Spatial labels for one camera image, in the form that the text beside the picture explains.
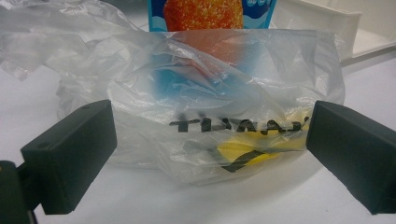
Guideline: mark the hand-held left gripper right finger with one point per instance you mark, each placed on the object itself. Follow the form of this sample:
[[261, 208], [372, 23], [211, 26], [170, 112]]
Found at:
[[358, 155]]

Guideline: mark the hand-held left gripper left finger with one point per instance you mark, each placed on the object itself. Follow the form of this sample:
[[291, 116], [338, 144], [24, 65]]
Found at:
[[68, 155]]

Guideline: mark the clear plastic bag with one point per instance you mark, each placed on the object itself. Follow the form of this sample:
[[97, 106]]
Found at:
[[199, 99]]

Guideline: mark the blue snack packet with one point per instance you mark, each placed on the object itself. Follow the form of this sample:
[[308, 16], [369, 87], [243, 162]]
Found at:
[[205, 15]]

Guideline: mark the white plastic tray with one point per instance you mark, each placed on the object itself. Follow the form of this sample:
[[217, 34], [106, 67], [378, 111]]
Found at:
[[342, 28]]

